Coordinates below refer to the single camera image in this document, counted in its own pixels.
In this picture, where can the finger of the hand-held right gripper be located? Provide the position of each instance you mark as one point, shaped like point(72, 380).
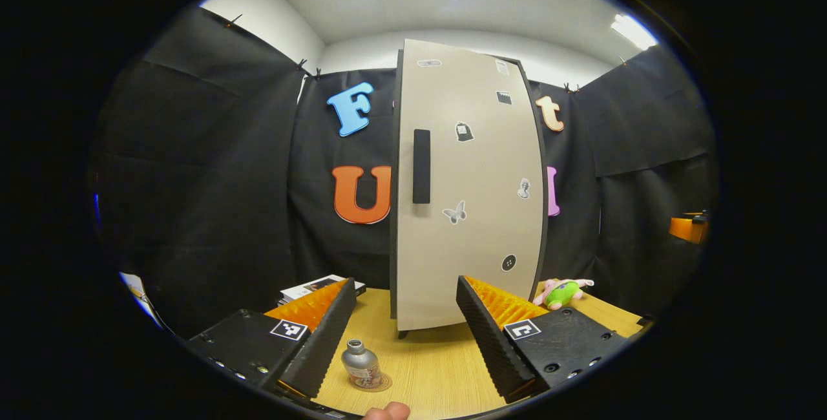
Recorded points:
point(686, 230)

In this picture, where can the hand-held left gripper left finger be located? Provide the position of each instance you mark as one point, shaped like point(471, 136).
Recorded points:
point(323, 342)

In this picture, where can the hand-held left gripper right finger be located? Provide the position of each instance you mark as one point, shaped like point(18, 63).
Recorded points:
point(494, 342)

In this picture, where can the silver bottle with colourful label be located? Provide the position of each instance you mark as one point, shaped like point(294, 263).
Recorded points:
point(358, 362)

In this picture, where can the round brown coaster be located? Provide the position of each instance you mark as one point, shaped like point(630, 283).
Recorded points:
point(386, 382)

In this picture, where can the beige cabinet door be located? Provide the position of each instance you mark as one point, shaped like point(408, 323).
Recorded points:
point(478, 245)

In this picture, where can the grey cabinet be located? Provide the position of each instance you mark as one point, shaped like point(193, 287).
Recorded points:
point(392, 226)

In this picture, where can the white book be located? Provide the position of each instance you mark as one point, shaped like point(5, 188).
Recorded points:
point(303, 287)

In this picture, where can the pink and green plush toy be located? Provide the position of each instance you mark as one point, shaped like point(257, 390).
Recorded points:
point(561, 294)

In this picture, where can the black backdrop cloth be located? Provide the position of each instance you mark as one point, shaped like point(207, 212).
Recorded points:
point(213, 213)

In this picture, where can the small ceiling light panel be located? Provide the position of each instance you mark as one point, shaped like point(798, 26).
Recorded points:
point(634, 31)

